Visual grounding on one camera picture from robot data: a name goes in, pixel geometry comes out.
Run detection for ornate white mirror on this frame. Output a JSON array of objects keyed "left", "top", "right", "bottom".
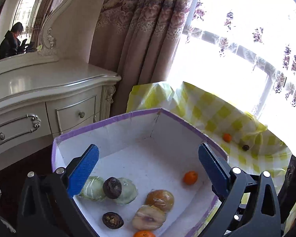
[{"left": 0, "top": 0, "right": 70, "bottom": 60}]

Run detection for pale yellow cut fruit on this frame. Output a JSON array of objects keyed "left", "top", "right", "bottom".
[{"left": 132, "top": 205, "right": 166, "bottom": 230}]

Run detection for small orange fruit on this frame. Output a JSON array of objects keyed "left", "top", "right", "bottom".
[{"left": 183, "top": 171, "right": 198, "bottom": 186}]

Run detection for white ornate dresser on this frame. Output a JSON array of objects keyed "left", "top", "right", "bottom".
[{"left": 0, "top": 54, "right": 121, "bottom": 198}]

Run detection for small dark wrinkled fruit right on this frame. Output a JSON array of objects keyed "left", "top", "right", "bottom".
[{"left": 242, "top": 144, "right": 250, "bottom": 151}]

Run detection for white purple cardboard box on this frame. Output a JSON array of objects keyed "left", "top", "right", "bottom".
[{"left": 52, "top": 109, "right": 228, "bottom": 236}]

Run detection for floral brown curtain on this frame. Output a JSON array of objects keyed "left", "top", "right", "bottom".
[{"left": 89, "top": 0, "right": 192, "bottom": 116}]

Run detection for green white fruit left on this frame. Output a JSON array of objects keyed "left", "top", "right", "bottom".
[{"left": 79, "top": 176, "right": 106, "bottom": 201}]

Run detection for green white fruit right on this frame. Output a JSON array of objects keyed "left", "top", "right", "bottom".
[{"left": 113, "top": 178, "right": 138, "bottom": 205}]

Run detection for brown orange fruit in box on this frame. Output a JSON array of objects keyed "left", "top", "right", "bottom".
[{"left": 145, "top": 189, "right": 175, "bottom": 213}]

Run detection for orange tangerine with stem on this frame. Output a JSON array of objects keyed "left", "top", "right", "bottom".
[{"left": 222, "top": 133, "right": 232, "bottom": 143}]

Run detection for yellow white checkered tablecloth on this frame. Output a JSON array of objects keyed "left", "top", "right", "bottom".
[{"left": 126, "top": 82, "right": 292, "bottom": 191}]

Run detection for orange fruit box bottom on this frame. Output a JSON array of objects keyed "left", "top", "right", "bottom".
[{"left": 134, "top": 230, "right": 155, "bottom": 237}]

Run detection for dark cut fruit in box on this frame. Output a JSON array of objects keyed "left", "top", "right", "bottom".
[{"left": 102, "top": 212, "right": 124, "bottom": 229}]

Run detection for green white fruit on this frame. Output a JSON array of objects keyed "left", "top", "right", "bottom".
[
  {"left": 113, "top": 178, "right": 138, "bottom": 205},
  {"left": 79, "top": 176, "right": 106, "bottom": 201}
]

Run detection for dark wrinkled fruit front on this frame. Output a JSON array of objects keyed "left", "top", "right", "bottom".
[{"left": 103, "top": 177, "right": 122, "bottom": 199}]

